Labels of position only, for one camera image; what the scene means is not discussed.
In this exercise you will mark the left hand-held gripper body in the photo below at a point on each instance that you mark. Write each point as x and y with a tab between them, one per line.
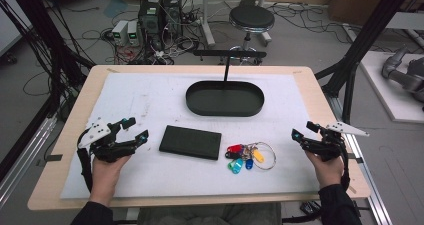
106	150

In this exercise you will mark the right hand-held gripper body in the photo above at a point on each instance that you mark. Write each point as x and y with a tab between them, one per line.
325	146

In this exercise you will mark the black wallet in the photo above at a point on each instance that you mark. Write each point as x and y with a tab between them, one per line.
190	142

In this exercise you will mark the black oval tray with hook stand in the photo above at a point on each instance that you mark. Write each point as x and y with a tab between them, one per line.
225	100

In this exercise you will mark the person's right hand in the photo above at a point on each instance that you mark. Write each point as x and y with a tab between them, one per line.
328	171

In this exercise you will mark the person's left hand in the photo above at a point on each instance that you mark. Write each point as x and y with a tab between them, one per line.
106	176

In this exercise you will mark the white table mat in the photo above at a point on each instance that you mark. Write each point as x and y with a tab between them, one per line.
160	98

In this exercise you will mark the white platform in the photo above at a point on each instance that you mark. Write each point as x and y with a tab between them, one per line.
393	101

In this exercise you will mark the grey power supply unit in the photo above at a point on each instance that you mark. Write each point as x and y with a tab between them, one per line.
133	33
119	31

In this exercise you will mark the person's legs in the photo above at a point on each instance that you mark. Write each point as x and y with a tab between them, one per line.
210	215

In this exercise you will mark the black computer tower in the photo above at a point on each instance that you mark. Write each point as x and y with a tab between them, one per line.
151	21

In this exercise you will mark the black round stool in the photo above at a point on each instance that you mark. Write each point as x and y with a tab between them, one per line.
251	18

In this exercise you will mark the white stand leg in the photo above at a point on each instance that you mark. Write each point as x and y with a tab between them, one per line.
206	21

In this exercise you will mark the cardboard box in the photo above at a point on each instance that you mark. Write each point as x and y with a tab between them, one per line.
360	1

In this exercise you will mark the aluminium rail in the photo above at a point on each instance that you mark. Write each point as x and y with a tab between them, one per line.
366	171
26	151

